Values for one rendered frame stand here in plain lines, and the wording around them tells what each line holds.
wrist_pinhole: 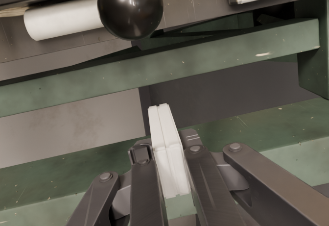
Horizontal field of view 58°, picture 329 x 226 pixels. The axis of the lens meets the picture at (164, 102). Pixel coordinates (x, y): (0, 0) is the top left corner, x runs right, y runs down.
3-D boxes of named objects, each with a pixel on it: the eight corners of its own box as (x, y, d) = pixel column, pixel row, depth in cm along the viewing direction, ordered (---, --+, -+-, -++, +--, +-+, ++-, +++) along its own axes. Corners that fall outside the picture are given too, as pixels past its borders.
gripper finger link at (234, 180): (189, 174, 13) (253, 160, 13) (175, 131, 18) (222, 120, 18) (194, 202, 14) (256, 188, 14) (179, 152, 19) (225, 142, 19)
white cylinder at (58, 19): (39, 39, 31) (116, 23, 31) (30, 42, 28) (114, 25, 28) (30, 10, 30) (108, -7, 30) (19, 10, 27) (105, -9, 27)
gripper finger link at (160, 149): (177, 197, 16) (164, 200, 16) (165, 141, 22) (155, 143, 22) (167, 147, 15) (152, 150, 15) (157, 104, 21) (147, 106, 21)
